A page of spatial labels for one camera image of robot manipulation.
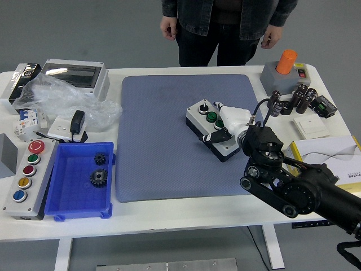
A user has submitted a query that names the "person's left hand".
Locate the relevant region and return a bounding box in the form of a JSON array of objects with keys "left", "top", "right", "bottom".
[{"left": 261, "top": 24, "right": 283, "bottom": 50}]

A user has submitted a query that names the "person's right hand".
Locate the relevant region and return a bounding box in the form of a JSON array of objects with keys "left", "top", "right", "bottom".
[{"left": 160, "top": 15, "right": 178, "bottom": 41}]

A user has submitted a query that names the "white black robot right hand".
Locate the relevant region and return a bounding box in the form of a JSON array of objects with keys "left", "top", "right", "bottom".
[{"left": 201, "top": 101, "right": 253, "bottom": 143}]

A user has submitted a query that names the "four-button grey control box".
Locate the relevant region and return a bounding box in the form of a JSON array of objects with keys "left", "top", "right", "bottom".
[{"left": 185, "top": 98, "right": 243, "bottom": 163}]

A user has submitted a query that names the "black desk control panel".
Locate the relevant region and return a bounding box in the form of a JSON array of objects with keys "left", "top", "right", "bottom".
[{"left": 291, "top": 220, "right": 336, "bottom": 229}]

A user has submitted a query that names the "five-button grey control box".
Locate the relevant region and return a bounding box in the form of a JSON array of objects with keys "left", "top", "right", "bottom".
[{"left": 2, "top": 138, "right": 59, "bottom": 221}]

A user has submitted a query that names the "orange cylinder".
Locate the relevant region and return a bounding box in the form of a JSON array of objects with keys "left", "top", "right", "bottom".
[{"left": 275, "top": 49, "right": 298, "bottom": 76}]

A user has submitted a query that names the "grey base block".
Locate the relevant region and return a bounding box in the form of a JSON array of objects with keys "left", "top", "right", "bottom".
[{"left": 259, "top": 61, "right": 304, "bottom": 97}]

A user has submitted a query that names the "person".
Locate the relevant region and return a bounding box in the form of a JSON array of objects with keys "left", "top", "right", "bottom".
[{"left": 160, "top": 0, "right": 299, "bottom": 68}]

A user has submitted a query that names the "short black capacitor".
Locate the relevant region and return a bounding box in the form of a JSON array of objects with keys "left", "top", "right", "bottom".
[{"left": 280, "top": 100, "right": 294, "bottom": 116}]

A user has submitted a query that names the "grey-blue padded mat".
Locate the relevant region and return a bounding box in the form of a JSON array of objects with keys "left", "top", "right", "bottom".
[{"left": 115, "top": 73, "right": 283, "bottom": 203}]

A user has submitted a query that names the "black module with green terminals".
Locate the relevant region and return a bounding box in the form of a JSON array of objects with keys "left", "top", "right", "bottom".
[{"left": 310, "top": 95, "right": 338, "bottom": 119}]

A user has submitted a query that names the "yellow white carton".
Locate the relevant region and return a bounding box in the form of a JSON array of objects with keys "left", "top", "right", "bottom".
[{"left": 284, "top": 135, "right": 361, "bottom": 193}]

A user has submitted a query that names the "clear plastic bag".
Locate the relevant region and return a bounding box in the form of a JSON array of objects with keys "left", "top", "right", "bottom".
[{"left": 12, "top": 75, "right": 124, "bottom": 131}]

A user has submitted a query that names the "black power adapter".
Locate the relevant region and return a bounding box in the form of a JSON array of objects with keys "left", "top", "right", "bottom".
[{"left": 69, "top": 110, "right": 86, "bottom": 135}]

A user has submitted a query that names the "white table leg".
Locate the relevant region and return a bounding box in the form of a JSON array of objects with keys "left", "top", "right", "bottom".
[
  {"left": 54, "top": 238, "right": 73, "bottom": 271},
  {"left": 261, "top": 224, "right": 285, "bottom": 270}
]

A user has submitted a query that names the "large black gear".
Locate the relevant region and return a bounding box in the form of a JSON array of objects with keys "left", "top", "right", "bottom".
[{"left": 89, "top": 168, "right": 109, "bottom": 188}]

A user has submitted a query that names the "grey metal plate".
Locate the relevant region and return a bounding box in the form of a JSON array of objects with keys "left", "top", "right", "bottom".
[{"left": 95, "top": 257, "right": 238, "bottom": 271}]

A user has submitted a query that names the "white blue circuit breaker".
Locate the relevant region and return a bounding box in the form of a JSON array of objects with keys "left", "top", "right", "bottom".
[{"left": 12, "top": 108, "right": 50, "bottom": 142}]

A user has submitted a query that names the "white box with black panel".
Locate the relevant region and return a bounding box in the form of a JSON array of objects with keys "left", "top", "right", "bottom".
[{"left": 0, "top": 63, "right": 42, "bottom": 115}]

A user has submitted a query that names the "blue plastic bin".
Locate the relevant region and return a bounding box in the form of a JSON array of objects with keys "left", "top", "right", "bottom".
[{"left": 44, "top": 141, "right": 116, "bottom": 222}]

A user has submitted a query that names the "grey metal block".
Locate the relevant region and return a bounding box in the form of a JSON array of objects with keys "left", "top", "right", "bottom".
[{"left": 0, "top": 133, "right": 18, "bottom": 179}]

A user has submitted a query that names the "white wall switch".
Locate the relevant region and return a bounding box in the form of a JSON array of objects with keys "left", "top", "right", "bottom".
[{"left": 292, "top": 113, "right": 331, "bottom": 139}]

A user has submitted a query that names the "grey enclosure with clear lid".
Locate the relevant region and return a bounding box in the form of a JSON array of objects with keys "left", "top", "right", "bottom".
[{"left": 39, "top": 58, "right": 111, "bottom": 102}]

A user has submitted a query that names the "black cable under table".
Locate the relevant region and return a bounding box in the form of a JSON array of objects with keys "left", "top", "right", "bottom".
[{"left": 246, "top": 225, "right": 271, "bottom": 271}]

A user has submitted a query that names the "white wall socket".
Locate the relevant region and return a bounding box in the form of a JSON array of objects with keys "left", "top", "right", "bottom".
[{"left": 47, "top": 116, "right": 89, "bottom": 143}]

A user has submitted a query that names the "black adapter cord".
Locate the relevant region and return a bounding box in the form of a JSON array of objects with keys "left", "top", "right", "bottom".
[{"left": 33, "top": 130, "right": 74, "bottom": 143}]

